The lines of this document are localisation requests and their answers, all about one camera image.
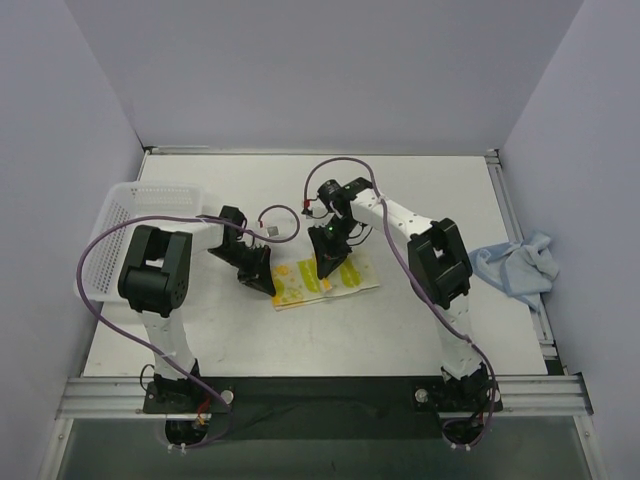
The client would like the yellow green patterned towel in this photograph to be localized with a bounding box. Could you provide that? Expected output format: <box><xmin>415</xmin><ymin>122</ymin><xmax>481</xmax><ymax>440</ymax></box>
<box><xmin>271</xmin><ymin>251</ymin><xmax>380</xmax><ymax>311</ymax></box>

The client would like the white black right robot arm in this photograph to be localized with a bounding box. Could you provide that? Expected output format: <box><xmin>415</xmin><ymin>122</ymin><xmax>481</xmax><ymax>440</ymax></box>
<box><xmin>308</xmin><ymin>177</ymin><xmax>490</xmax><ymax>410</ymax></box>

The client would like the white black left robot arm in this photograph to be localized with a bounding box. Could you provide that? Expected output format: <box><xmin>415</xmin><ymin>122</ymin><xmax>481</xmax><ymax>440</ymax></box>
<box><xmin>118</xmin><ymin>205</ymin><xmax>276</xmax><ymax>412</ymax></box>

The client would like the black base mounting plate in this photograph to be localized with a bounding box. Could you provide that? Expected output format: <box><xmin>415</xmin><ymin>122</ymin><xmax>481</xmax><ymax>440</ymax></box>
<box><xmin>142</xmin><ymin>376</ymin><xmax>503</xmax><ymax>444</ymax></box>

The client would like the light blue towel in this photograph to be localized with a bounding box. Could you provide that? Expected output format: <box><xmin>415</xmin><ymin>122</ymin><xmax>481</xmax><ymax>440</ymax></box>
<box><xmin>469</xmin><ymin>231</ymin><xmax>559</xmax><ymax>313</ymax></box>

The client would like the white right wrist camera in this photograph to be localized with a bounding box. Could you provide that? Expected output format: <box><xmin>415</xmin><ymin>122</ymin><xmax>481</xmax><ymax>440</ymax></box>
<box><xmin>301</xmin><ymin>203</ymin><xmax>319</xmax><ymax>219</ymax></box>

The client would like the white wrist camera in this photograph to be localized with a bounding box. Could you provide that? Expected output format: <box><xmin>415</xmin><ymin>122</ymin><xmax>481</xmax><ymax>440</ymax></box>
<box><xmin>259</xmin><ymin>224</ymin><xmax>280</xmax><ymax>239</ymax></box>
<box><xmin>301</xmin><ymin>203</ymin><xmax>319</xmax><ymax>219</ymax></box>

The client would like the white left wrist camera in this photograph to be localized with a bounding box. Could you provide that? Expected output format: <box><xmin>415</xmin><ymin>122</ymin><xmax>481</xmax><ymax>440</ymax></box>
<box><xmin>259</xmin><ymin>224</ymin><xmax>280</xmax><ymax>239</ymax></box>

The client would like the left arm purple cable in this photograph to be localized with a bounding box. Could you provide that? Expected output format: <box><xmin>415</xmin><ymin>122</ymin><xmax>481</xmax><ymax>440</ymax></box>
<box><xmin>75</xmin><ymin>204</ymin><xmax>300</xmax><ymax>449</ymax></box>

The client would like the aluminium front rail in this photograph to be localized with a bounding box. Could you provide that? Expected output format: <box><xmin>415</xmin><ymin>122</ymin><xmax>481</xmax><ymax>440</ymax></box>
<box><xmin>57</xmin><ymin>375</ymin><xmax>594</xmax><ymax>420</ymax></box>

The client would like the aluminium rail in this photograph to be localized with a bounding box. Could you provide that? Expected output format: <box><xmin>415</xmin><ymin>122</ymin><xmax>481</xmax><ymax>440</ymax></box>
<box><xmin>484</xmin><ymin>148</ymin><xmax>569</xmax><ymax>376</ymax></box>
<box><xmin>57</xmin><ymin>375</ymin><xmax>594</xmax><ymax>420</ymax></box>

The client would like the aluminium right side rail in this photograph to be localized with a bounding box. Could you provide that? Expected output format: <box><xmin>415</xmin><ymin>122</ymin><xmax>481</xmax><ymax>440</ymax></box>
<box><xmin>484</xmin><ymin>148</ymin><xmax>569</xmax><ymax>376</ymax></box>

